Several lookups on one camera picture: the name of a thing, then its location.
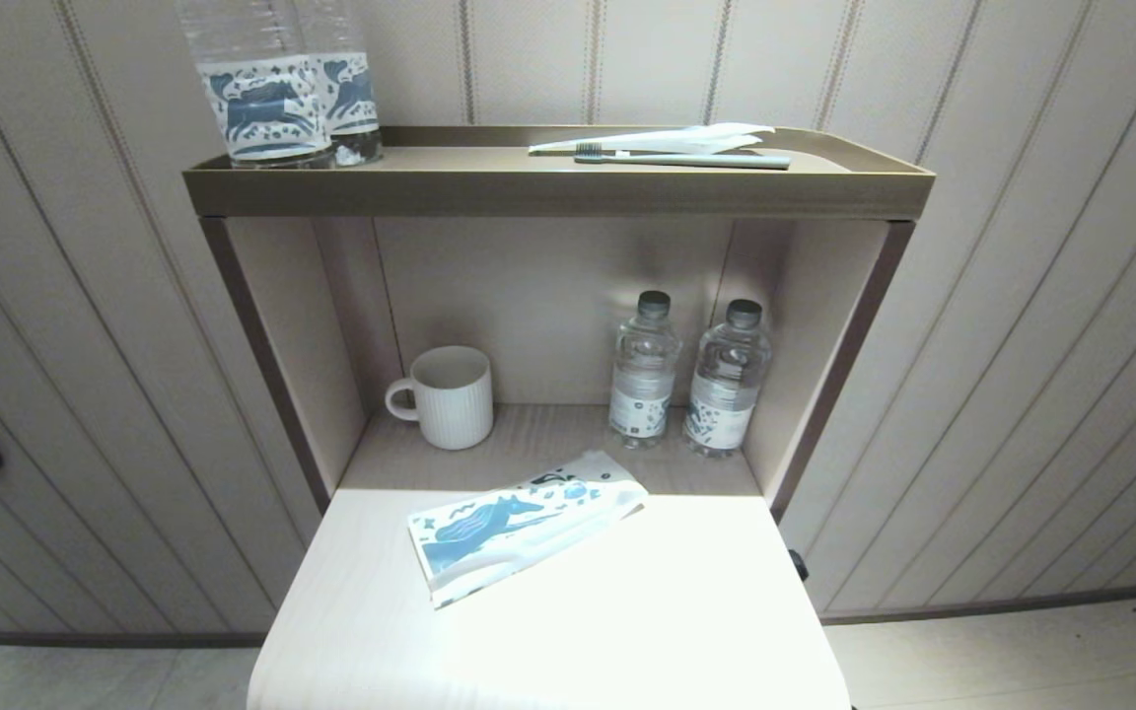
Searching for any small clear water bottle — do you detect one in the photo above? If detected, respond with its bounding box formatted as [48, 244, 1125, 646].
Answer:
[608, 290, 681, 450]
[683, 299, 772, 458]

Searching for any large horse label water bottle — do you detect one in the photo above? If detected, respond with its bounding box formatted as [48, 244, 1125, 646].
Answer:
[177, 0, 334, 169]
[294, 0, 384, 167]

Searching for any blue horse print pouch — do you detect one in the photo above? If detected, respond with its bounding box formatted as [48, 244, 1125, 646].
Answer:
[408, 451, 649, 609]

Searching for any white ribbed mug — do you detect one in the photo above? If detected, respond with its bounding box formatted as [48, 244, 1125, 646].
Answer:
[386, 345, 494, 452]

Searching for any brown shelf unit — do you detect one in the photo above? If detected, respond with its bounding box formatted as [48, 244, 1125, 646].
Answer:
[183, 124, 934, 519]

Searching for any white paper wrapper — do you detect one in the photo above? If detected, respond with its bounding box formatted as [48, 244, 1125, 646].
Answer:
[529, 123, 775, 157]

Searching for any pale green toothbrush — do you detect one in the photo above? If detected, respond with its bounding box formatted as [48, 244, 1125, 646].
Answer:
[573, 146, 791, 171]

